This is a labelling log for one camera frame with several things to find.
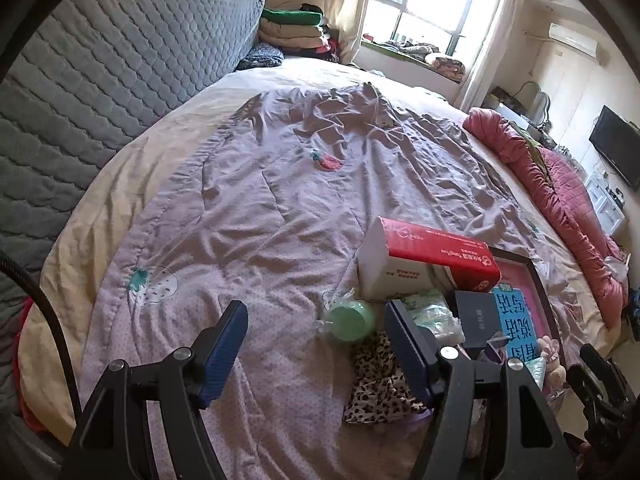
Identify dark grey box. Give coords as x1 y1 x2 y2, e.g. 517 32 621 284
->
452 290 506 353

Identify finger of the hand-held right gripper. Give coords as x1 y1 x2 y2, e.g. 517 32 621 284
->
580 342 627 402
565 364 599 414

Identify red and white tissue box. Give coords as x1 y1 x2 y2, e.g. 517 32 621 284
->
357 216 502 302

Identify clothes on window sill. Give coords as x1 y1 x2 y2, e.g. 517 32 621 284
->
362 35 466 81

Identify leopard print cloth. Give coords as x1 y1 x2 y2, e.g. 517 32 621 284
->
342 332 433 426

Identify cluttered desk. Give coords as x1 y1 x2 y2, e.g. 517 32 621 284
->
482 85 556 146

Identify pile of dark clothes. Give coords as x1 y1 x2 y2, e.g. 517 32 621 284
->
625 285 640 331

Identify green folded blanket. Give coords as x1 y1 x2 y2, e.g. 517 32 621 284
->
262 7 325 27

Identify peach fluffy puff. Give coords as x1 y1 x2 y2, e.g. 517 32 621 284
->
544 360 569 392

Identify pale green wipes pack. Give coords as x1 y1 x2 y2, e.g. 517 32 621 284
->
400 290 466 346

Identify grey quilted headboard cover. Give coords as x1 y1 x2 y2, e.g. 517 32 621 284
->
0 0 266 411

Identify black cable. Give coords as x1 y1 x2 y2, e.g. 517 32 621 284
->
0 247 83 446

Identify cream curtain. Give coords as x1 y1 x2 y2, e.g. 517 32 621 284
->
457 0 526 111
332 0 381 66

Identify bed with beige sheet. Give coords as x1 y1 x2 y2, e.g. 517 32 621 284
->
17 52 631 480

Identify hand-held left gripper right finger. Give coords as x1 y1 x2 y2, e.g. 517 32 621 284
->
384 300 576 480

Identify dark blue knitted blanket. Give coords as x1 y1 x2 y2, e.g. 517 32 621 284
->
235 42 285 71

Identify pile of red clothes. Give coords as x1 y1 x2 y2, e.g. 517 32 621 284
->
300 4 342 63

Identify tray with pink book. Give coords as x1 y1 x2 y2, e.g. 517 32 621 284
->
492 255 556 361

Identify window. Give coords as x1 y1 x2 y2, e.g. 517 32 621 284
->
372 0 501 56

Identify black television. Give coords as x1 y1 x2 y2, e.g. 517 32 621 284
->
589 105 640 193

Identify pink quilt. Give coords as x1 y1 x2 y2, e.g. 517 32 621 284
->
462 107 631 331

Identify green bowl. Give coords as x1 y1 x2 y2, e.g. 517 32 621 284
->
315 290 377 345

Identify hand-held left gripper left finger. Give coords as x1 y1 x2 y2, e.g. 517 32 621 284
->
60 300 249 480

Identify white air conditioner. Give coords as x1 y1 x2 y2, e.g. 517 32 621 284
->
547 22 599 58

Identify white drawer cabinet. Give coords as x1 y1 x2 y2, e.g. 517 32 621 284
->
582 170 628 236

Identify white plastic bag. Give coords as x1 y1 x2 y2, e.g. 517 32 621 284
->
602 255 629 281

